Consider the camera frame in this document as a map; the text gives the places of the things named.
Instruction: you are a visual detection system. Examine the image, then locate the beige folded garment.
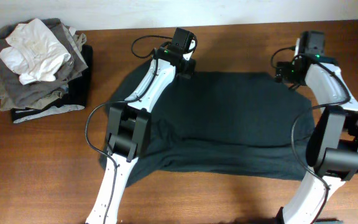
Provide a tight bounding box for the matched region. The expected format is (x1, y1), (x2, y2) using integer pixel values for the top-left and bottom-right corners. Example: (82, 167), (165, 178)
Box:
(0, 24), (88, 111)

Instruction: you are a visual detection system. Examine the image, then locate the white folded garment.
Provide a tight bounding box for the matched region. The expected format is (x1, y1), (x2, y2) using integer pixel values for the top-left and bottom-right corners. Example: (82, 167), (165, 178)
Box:
(0, 19), (71, 85)

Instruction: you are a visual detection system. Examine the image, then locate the dark green t-shirt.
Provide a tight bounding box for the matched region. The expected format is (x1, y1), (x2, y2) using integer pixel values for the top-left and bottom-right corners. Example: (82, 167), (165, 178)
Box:
(98, 58), (316, 188)

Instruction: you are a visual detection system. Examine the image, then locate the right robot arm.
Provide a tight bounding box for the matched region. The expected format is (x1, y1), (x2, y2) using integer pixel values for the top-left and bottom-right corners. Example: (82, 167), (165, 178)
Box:
(275, 46), (358, 223)

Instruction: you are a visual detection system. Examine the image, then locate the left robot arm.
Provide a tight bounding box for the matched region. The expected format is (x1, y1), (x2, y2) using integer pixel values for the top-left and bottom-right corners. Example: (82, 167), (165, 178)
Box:
(85, 47), (195, 224)

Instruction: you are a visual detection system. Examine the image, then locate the dark grey folded garment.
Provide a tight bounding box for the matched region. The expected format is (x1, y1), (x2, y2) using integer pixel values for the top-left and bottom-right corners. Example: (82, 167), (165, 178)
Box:
(0, 18), (88, 108)

